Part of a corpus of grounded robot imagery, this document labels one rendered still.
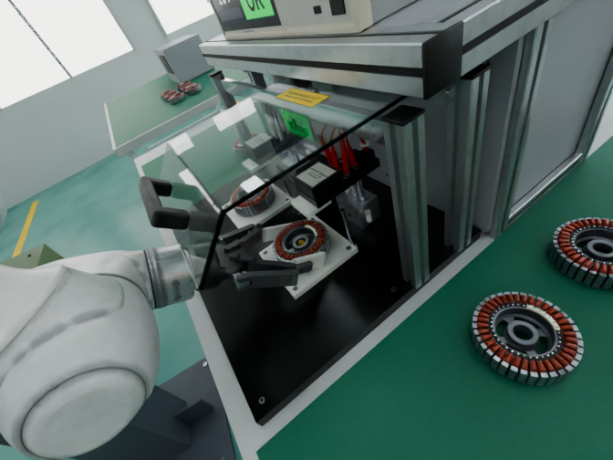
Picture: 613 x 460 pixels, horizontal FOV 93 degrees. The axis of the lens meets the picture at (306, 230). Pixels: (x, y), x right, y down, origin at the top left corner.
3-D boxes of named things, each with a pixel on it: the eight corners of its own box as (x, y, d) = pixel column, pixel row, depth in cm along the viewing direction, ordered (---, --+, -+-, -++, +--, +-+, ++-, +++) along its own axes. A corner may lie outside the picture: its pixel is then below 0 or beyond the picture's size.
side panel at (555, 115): (495, 239, 50) (537, 26, 29) (479, 232, 53) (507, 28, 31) (586, 159, 57) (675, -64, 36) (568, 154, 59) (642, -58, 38)
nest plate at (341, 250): (295, 300, 52) (293, 296, 51) (260, 256, 62) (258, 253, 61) (358, 251, 55) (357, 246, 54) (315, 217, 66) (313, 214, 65)
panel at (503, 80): (486, 232, 49) (519, 33, 30) (294, 141, 97) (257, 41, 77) (491, 228, 50) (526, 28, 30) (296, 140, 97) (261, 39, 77)
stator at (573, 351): (525, 405, 34) (533, 396, 31) (451, 329, 42) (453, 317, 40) (598, 355, 35) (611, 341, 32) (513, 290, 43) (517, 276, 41)
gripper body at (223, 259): (186, 273, 50) (236, 261, 55) (199, 304, 44) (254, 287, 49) (181, 236, 47) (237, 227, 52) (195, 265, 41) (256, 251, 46)
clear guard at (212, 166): (200, 291, 27) (159, 250, 23) (158, 195, 44) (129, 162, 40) (442, 122, 34) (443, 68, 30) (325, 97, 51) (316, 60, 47)
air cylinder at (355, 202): (362, 229, 59) (358, 209, 55) (340, 214, 64) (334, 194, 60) (380, 215, 60) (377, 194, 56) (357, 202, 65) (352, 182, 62)
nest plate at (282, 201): (244, 236, 69) (242, 233, 68) (223, 210, 80) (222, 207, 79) (295, 202, 72) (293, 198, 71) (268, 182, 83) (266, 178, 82)
